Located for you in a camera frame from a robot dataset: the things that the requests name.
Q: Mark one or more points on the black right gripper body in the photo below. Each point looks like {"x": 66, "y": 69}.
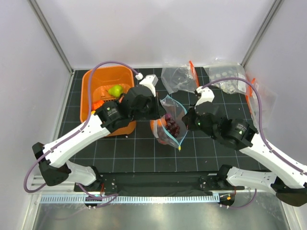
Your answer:
{"x": 193, "y": 123}

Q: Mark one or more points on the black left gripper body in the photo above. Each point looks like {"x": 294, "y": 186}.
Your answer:
{"x": 150, "y": 112}

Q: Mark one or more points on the orange fruit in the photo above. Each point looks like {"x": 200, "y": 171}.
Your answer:
{"x": 154, "y": 125}

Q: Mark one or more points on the purple grape bunch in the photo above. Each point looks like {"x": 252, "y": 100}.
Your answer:
{"x": 172, "y": 126}

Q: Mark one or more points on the clear blue-zip bag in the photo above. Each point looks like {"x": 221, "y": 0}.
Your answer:
{"x": 177, "y": 111}

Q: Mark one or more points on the orange plastic basket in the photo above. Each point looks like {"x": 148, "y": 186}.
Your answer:
{"x": 94, "y": 87}

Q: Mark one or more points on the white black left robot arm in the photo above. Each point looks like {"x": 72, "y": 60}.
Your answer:
{"x": 54, "y": 158}

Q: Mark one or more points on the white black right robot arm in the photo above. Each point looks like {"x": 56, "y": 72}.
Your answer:
{"x": 285, "y": 178}

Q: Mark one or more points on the clear orange-zip bag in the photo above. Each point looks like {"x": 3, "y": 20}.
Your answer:
{"x": 180, "y": 78}
{"x": 268, "y": 99}

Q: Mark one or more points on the clear bag with white pieces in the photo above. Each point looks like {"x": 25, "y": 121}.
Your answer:
{"x": 221, "y": 69}

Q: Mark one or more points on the clear orange-zip bag far right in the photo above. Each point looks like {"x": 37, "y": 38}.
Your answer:
{"x": 268, "y": 99}

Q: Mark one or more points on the green pear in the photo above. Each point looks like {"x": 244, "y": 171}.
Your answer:
{"x": 115, "y": 91}

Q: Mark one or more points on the orange pumpkin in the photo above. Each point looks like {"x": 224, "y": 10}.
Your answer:
{"x": 97, "y": 104}

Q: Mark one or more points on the black grid mat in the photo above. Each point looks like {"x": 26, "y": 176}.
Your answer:
{"x": 139, "y": 151}

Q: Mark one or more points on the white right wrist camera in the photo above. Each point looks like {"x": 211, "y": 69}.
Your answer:
{"x": 204, "y": 94}

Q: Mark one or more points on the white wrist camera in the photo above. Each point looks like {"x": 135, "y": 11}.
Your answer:
{"x": 204, "y": 94}
{"x": 149, "y": 81}

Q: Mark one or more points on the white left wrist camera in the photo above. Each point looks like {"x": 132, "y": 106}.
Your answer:
{"x": 149, "y": 81}

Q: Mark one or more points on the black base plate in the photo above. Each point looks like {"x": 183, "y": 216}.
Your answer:
{"x": 155, "y": 182}

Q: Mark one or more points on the right aluminium frame post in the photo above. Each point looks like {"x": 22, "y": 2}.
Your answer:
{"x": 262, "y": 30}

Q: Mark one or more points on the aluminium frame post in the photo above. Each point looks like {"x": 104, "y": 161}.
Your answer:
{"x": 262, "y": 30}
{"x": 46, "y": 27}

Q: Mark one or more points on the left aluminium frame post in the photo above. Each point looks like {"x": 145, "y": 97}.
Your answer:
{"x": 46, "y": 27}

